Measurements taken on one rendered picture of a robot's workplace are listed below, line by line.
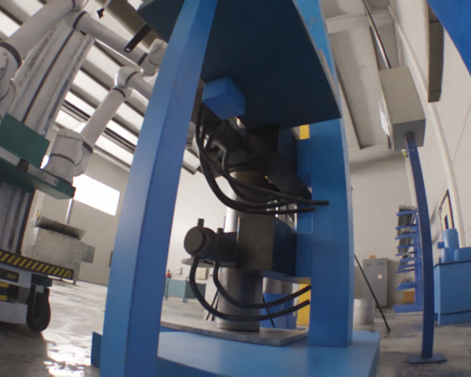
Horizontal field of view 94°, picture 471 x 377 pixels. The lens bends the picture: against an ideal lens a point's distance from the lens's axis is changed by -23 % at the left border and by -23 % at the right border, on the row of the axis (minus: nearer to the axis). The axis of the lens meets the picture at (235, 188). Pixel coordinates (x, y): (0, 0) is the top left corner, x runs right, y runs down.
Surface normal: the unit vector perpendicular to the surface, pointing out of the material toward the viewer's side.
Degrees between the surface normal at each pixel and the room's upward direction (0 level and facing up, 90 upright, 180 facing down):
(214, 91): 90
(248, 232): 90
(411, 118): 90
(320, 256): 90
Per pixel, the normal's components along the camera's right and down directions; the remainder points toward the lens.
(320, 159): -0.49, -0.37
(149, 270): 0.87, -0.12
